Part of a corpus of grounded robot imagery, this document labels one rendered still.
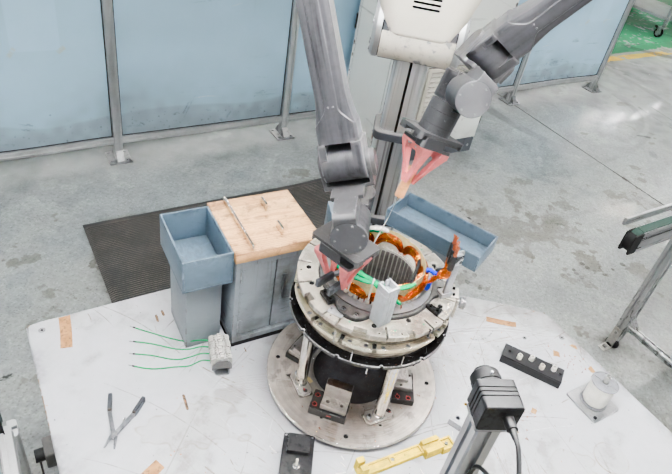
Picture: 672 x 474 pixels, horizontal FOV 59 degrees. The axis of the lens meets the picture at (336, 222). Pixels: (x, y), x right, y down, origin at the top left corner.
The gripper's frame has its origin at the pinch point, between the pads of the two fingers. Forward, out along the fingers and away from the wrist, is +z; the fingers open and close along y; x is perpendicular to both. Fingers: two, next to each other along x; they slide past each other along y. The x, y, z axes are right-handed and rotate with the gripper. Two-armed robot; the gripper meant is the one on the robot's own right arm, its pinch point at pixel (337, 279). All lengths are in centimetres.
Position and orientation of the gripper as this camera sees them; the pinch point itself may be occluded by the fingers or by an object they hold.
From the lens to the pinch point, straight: 105.9
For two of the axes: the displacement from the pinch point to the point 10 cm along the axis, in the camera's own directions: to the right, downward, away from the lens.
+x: 6.6, -3.7, 6.6
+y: 7.4, 5.0, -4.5
